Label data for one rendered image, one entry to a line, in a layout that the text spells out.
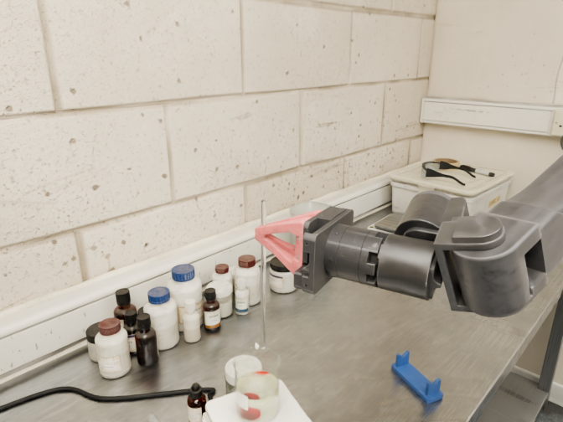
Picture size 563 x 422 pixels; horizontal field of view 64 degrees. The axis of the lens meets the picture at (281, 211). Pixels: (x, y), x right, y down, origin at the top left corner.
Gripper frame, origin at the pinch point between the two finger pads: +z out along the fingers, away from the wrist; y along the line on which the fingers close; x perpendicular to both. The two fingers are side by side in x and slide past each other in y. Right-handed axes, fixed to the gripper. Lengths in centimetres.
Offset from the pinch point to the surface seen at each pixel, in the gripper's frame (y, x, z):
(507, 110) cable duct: -139, -4, -15
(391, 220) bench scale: -93, 28, 10
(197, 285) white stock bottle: -22.1, 24.9, 29.9
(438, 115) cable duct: -144, 0, 9
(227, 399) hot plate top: 0.0, 26.4, 6.0
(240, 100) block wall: -52, -10, 39
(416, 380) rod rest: -27.2, 33.6, -14.6
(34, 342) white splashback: 3, 30, 47
